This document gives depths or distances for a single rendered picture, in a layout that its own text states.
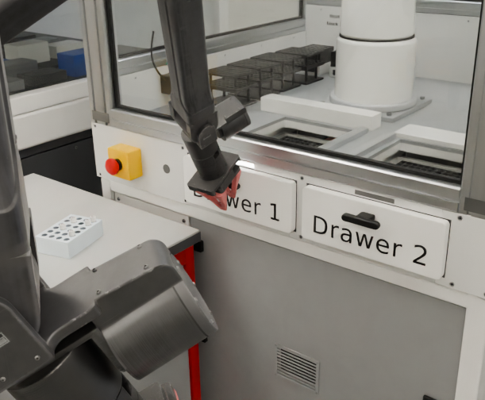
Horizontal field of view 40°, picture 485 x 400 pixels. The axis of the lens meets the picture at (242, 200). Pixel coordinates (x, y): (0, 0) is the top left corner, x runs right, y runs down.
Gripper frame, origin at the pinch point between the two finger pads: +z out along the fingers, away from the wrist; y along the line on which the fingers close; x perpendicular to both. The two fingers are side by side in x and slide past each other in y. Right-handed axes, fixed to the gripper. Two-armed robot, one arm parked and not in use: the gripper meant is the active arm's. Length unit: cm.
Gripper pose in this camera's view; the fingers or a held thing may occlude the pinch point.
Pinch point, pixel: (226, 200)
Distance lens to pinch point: 136.1
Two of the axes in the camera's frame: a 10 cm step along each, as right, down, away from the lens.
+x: -8.2, -2.2, 5.3
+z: 2.8, 6.5, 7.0
